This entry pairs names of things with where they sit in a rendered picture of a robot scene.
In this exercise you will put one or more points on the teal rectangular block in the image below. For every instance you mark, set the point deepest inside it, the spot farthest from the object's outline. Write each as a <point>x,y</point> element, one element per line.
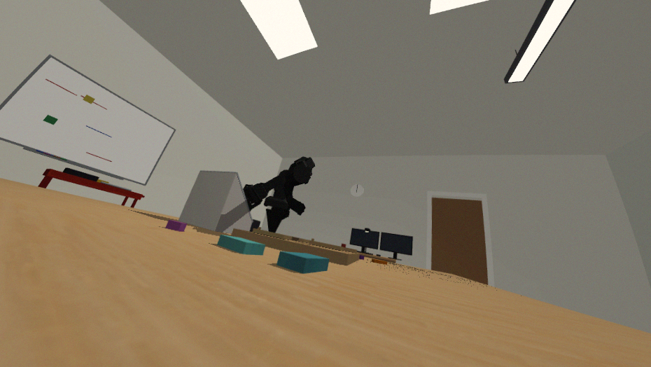
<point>302,262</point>
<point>241,245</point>

